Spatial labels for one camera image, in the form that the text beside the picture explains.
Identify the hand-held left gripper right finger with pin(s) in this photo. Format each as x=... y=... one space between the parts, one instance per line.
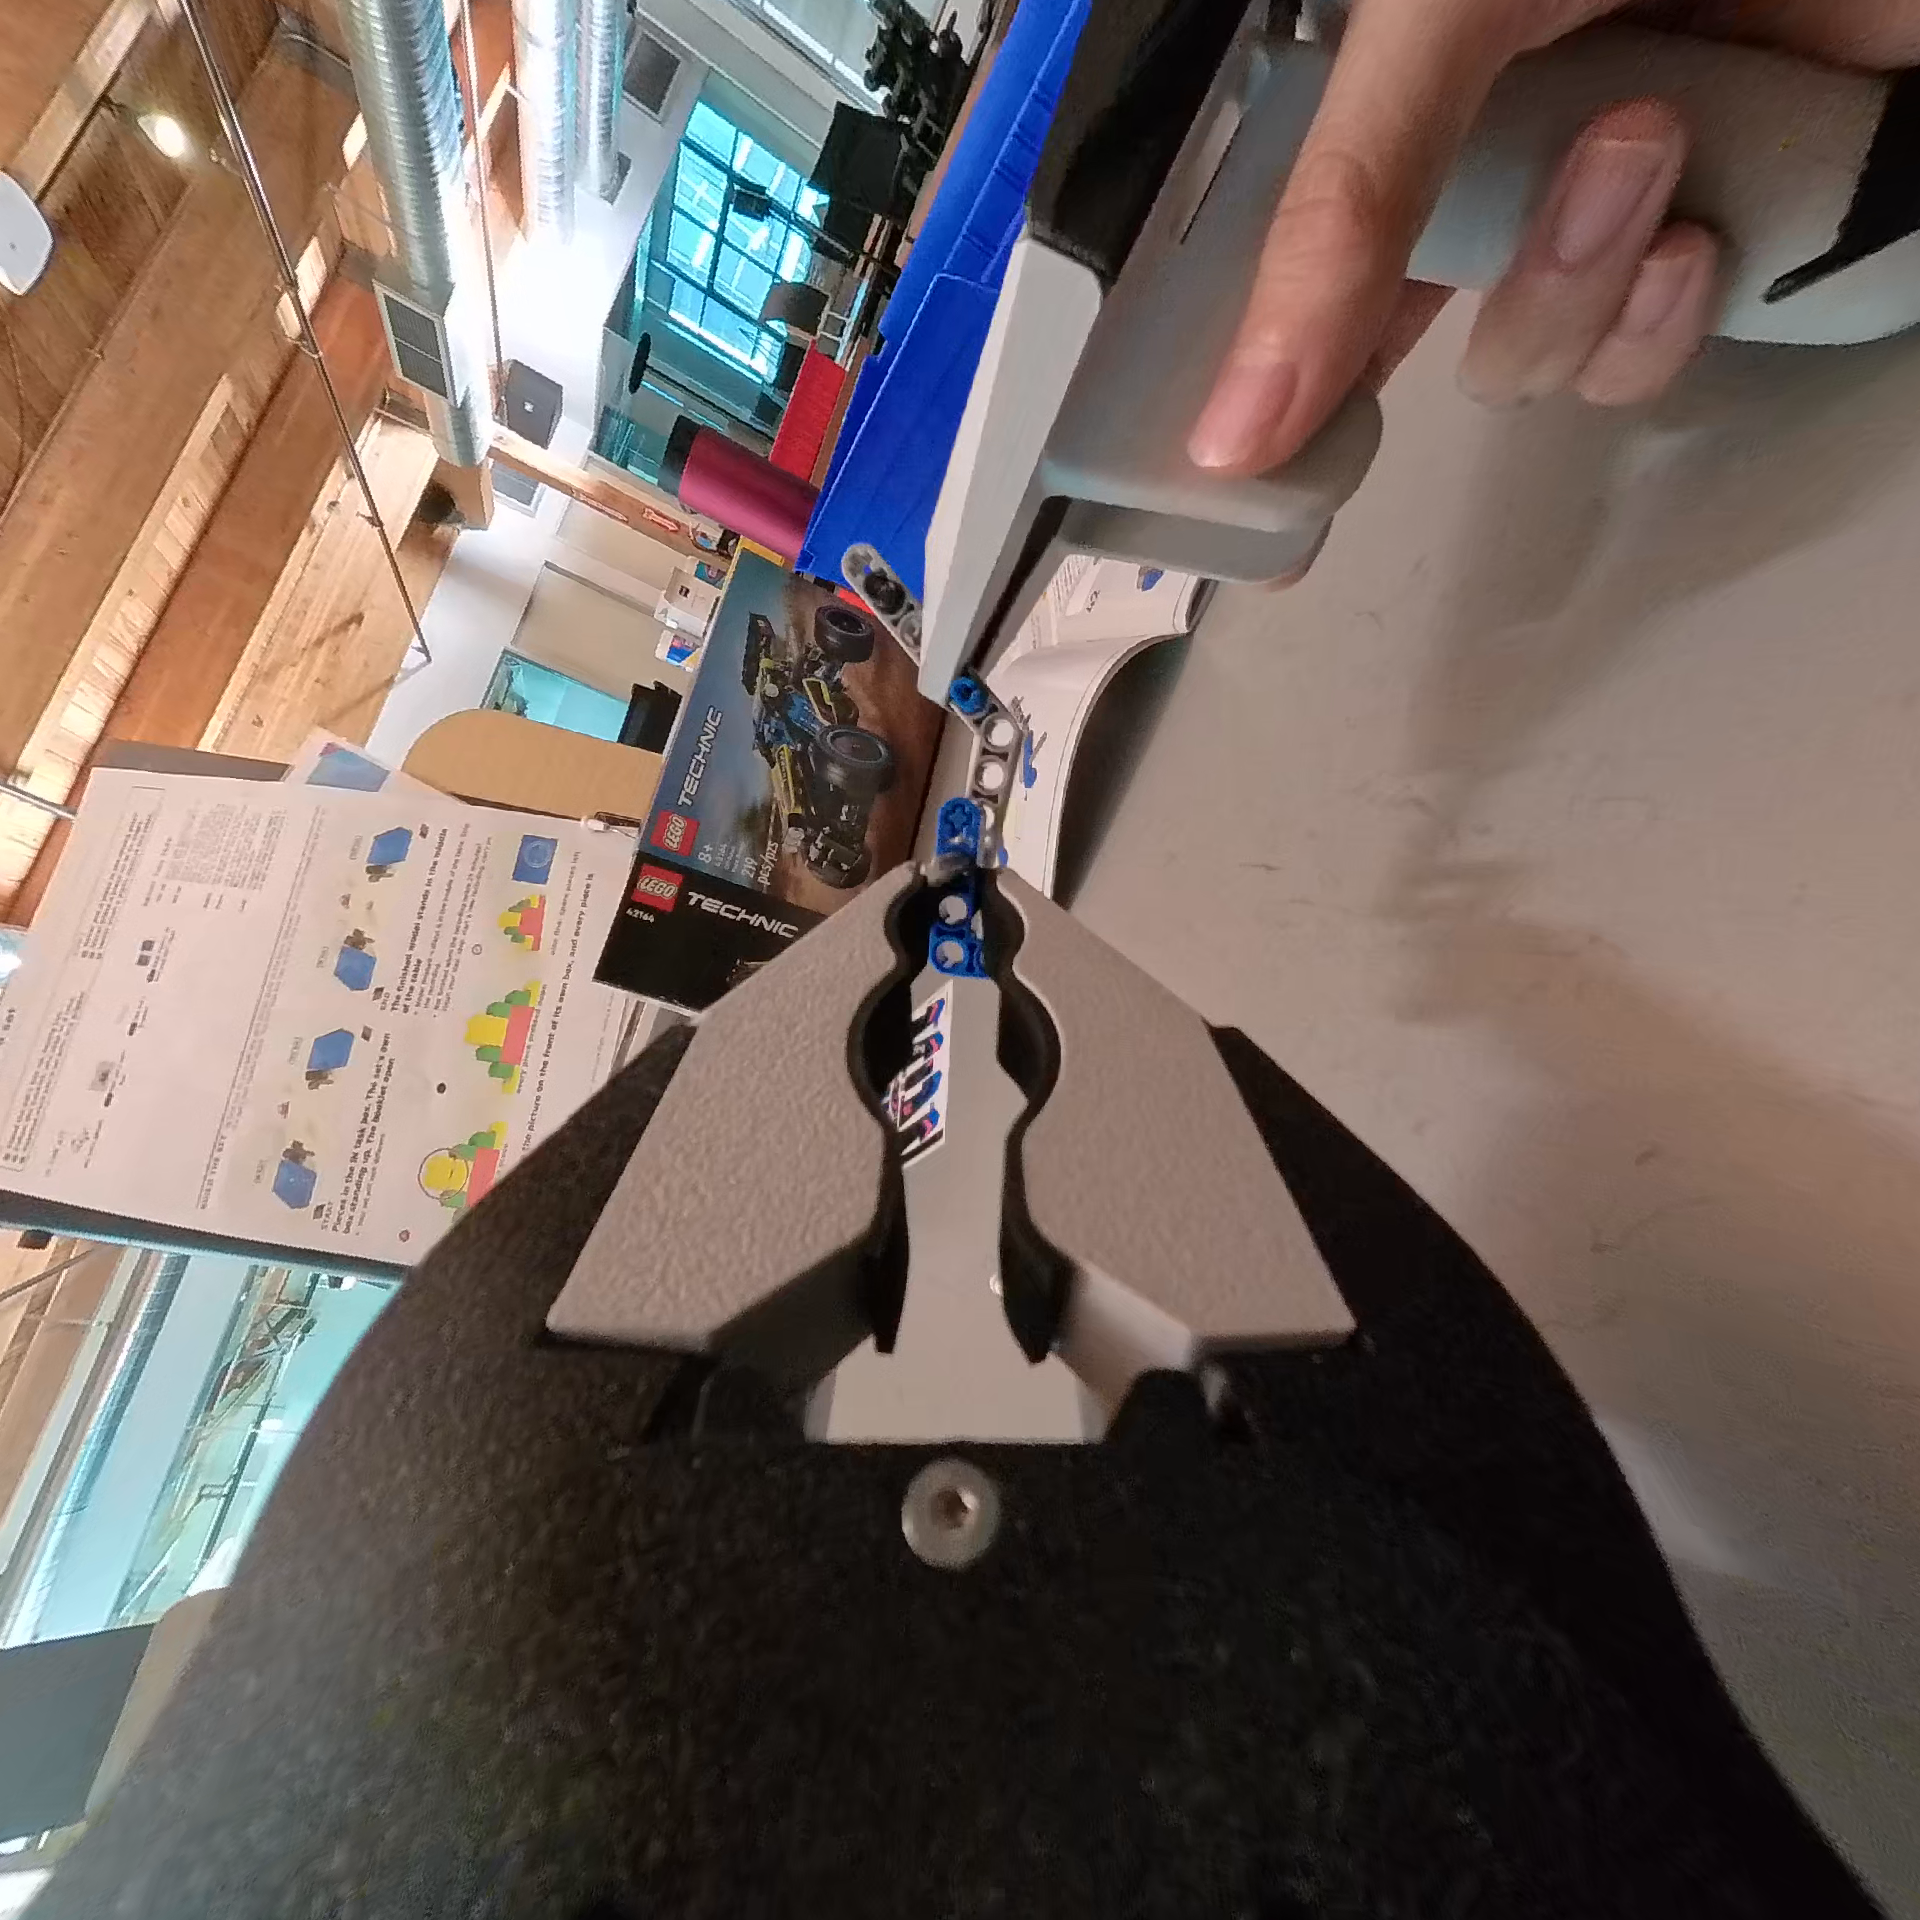
x=1184 y=1201

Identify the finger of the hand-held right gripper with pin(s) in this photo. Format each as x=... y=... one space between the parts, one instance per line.
x=1004 y=452

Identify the person's right hand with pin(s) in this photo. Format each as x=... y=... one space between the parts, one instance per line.
x=1336 y=225

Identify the black wall speaker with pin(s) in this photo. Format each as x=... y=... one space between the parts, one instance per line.
x=532 y=398

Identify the grey plastic beam assembly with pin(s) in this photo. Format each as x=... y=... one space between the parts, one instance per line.
x=991 y=750

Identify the dark toy set box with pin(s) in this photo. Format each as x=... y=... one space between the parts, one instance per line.
x=780 y=750

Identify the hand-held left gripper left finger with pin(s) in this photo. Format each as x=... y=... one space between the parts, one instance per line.
x=705 y=1201

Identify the white instruction poster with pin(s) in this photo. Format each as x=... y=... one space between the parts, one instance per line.
x=224 y=975

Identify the white instruction booklet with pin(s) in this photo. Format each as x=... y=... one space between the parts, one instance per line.
x=1095 y=662

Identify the white vent grille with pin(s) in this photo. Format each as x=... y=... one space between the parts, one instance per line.
x=411 y=345

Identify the magenta cylinder post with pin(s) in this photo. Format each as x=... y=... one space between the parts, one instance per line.
x=743 y=494

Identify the plain blue storage bin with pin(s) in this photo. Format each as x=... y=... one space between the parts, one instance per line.
x=884 y=452

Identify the blue angled plastic beam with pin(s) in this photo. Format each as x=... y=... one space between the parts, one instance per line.
x=937 y=938

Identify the sticker sheet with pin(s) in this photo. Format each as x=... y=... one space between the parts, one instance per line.
x=918 y=1079

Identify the silver ventilation duct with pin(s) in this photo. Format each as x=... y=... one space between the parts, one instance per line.
x=404 y=150
x=563 y=106

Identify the brown rounded panel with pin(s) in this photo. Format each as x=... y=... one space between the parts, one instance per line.
x=523 y=765

